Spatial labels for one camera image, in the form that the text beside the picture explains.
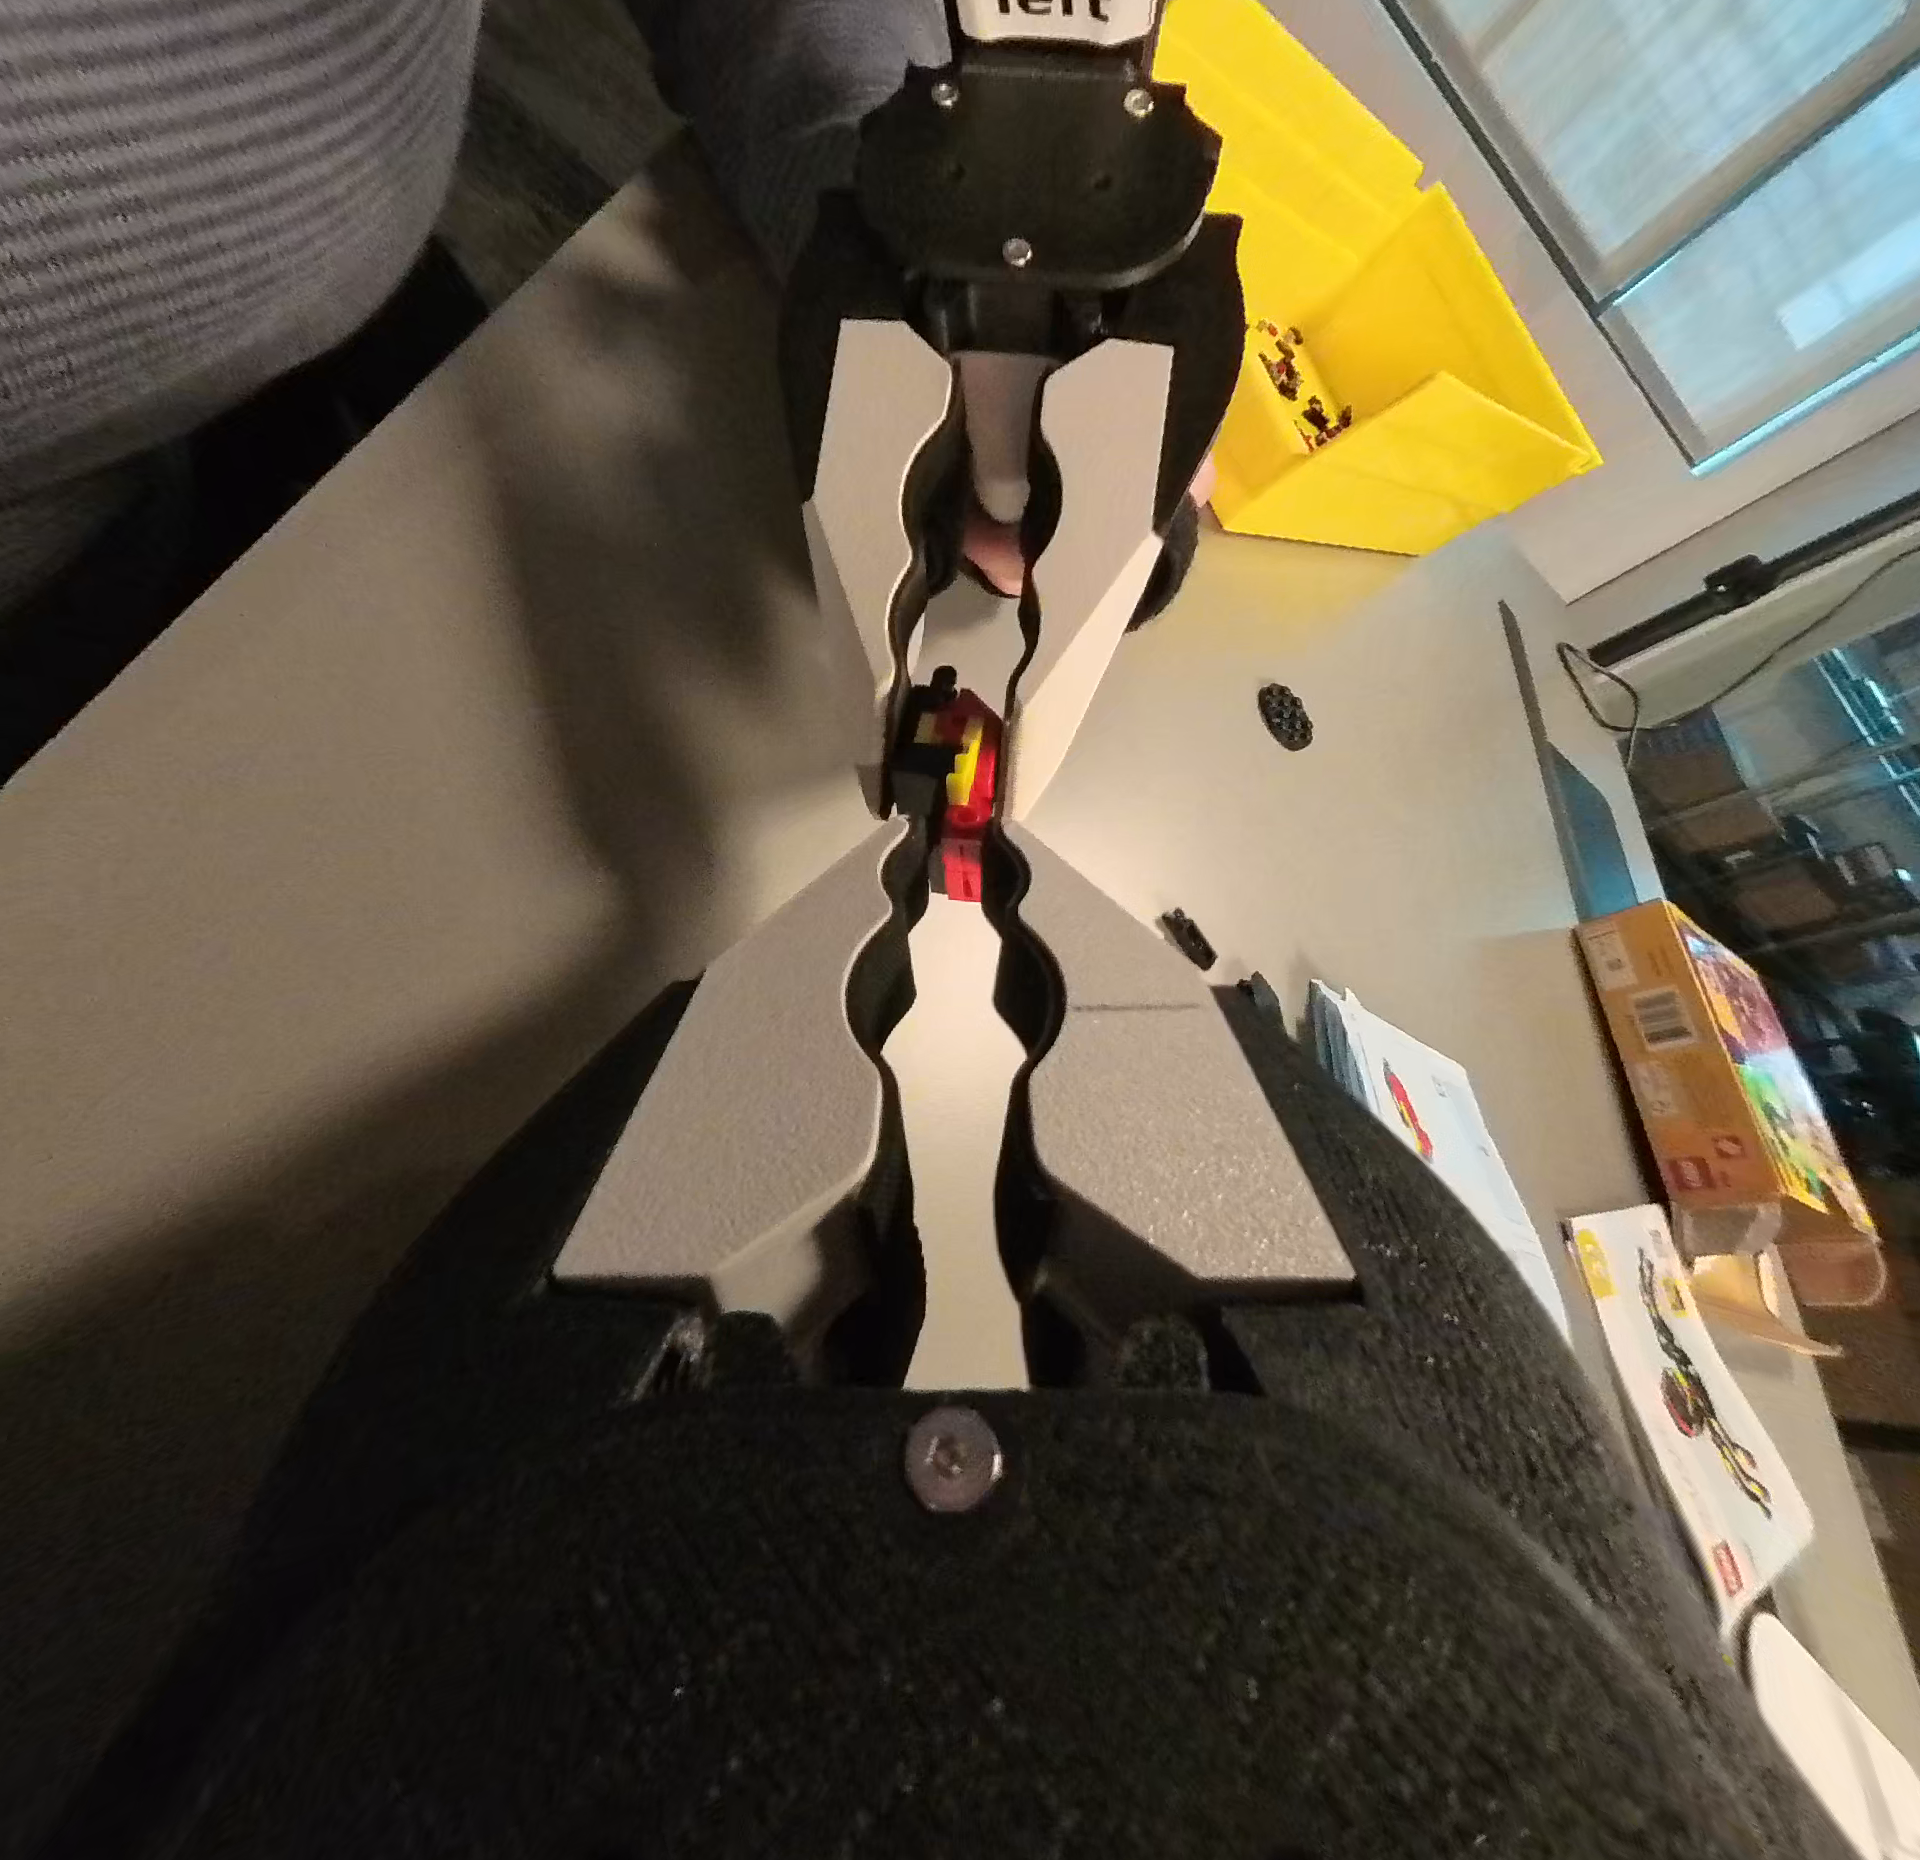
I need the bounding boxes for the person's leg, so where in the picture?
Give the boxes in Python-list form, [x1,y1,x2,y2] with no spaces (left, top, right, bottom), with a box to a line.
[0,242,497,784]

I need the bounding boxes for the person's torso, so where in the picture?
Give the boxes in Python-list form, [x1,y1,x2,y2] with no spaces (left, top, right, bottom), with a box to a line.
[0,0,497,572]

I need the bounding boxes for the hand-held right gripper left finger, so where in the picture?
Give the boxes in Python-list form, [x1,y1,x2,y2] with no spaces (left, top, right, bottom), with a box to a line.
[551,816,920,1358]

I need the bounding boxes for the red yellow lego body assembly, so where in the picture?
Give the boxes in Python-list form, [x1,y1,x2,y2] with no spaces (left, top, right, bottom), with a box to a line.
[882,665,1004,903]

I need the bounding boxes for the person's left forearm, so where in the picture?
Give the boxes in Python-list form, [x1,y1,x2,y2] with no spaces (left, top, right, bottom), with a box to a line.
[622,0,956,287]

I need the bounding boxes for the yellow plastic bin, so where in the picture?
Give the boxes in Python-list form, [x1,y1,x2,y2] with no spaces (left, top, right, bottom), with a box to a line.
[1152,0,1606,557]

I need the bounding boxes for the black cable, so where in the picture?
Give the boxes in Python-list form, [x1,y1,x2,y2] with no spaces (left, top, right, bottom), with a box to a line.
[1557,639,1649,764]

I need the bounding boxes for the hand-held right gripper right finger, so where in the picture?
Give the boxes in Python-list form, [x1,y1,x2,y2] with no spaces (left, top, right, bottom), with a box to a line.
[986,816,1366,1358]

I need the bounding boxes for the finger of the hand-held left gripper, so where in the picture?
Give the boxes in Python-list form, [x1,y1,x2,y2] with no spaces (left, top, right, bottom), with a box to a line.
[1001,341,1173,820]
[805,318,963,823]

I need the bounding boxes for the storage shelf with red boxes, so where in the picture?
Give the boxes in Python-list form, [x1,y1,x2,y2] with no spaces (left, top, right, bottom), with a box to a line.
[1627,643,1920,1024]

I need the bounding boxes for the colourful cardboard lego box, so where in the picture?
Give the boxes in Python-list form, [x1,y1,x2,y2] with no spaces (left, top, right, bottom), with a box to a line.
[1572,897,1888,1308]

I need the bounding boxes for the grey table cable flap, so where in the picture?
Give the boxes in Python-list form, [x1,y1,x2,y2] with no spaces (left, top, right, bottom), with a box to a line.
[1497,597,1645,918]

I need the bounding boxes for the lego instruction booklet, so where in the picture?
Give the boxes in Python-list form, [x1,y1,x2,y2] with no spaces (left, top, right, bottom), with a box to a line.
[1563,1200,1818,1638]
[1303,976,1575,1348]

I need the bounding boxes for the closed lego instruction booklet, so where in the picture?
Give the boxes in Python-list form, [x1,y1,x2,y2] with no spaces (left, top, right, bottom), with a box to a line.
[1563,1200,1818,1638]

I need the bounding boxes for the loose lego bricks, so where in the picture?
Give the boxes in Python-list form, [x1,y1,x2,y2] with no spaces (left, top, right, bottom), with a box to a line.
[1252,320,1357,447]

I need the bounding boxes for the window with blinds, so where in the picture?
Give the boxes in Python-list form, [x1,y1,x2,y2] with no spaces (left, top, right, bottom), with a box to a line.
[1341,0,1920,475]

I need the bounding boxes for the black pole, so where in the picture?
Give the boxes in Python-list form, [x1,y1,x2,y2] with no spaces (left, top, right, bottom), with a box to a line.
[1587,502,1920,679]

